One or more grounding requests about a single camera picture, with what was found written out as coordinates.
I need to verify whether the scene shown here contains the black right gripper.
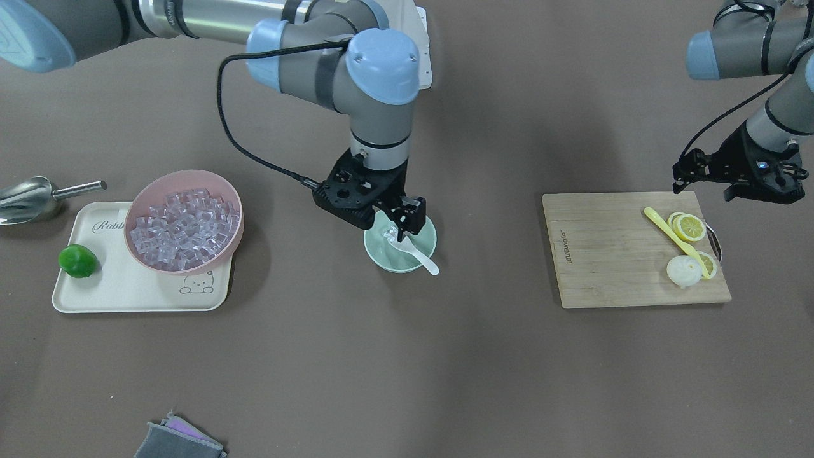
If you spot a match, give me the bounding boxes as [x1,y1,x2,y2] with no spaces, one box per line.
[312,149,427,243]

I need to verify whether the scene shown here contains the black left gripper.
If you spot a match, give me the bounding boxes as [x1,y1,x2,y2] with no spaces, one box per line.
[672,123,809,205]

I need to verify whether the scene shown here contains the white ceramic spoon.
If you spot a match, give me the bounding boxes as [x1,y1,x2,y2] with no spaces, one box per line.
[389,235,440,276]

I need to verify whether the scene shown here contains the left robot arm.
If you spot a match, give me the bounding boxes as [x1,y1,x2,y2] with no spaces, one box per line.
[672,1,813,205]

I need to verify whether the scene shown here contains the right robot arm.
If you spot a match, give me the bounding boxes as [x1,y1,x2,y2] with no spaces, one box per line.
[2,1,425,239]

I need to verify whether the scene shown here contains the mint green bowl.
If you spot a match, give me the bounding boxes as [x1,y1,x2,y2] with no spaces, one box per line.
[364,211,437,274]

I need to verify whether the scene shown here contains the pile of clear ice cubes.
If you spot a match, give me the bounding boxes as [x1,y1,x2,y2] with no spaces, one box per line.
[126,188,242,272]

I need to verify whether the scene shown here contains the pink bowl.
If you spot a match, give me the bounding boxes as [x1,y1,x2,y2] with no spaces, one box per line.
[125,169,245,276]

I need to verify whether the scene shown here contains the metal ice scoop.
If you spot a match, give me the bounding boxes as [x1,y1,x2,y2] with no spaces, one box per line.
[1,176,107,225]

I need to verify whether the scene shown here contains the lemon slice stack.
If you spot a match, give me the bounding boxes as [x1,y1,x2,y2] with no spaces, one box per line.
[668,212,707,243]

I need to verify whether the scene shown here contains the yellow plastic knife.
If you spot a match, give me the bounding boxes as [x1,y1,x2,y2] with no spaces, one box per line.
[642,207,712,279]

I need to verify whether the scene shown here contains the single lemon slice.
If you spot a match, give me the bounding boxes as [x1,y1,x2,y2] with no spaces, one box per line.
[697,251,719,279]

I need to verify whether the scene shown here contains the wooden cutting board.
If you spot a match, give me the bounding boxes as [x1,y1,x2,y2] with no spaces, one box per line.
[541,191,732,309]

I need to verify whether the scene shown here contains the cream rabbit tray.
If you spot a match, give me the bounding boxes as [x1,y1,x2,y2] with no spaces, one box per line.
[52,201,232,314]

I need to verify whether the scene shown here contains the grey and purple cloth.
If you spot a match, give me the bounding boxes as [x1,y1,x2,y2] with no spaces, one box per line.
[134,412,228,457]

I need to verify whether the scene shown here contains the green lime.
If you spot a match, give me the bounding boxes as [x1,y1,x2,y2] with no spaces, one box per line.
[58,244,100,279]

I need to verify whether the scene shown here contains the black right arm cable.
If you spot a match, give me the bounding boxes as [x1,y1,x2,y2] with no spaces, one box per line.
[217,39,352,190]

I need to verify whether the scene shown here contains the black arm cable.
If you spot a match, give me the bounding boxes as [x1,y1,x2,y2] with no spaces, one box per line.
[679,0,814,163]
[217,39,352,190]

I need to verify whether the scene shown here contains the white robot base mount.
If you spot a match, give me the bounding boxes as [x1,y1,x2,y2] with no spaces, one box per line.
[404,1,433,90]

